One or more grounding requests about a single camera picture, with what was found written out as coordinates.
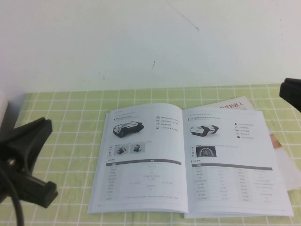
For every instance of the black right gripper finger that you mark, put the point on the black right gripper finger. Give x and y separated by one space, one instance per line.
291 91

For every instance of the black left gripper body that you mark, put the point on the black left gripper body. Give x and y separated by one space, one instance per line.
11 160

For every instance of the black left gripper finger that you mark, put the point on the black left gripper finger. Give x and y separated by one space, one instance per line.
44 193
35 136

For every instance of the white product brochure book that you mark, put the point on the white product brochure book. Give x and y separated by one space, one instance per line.
188 164

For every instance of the green checked tablecloth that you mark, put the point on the green checked tablecloth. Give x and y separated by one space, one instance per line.
70 141

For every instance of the white box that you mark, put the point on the white box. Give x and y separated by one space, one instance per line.
2 106

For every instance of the white leaflet with red print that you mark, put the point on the white leaflet with red print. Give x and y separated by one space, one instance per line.
225 101

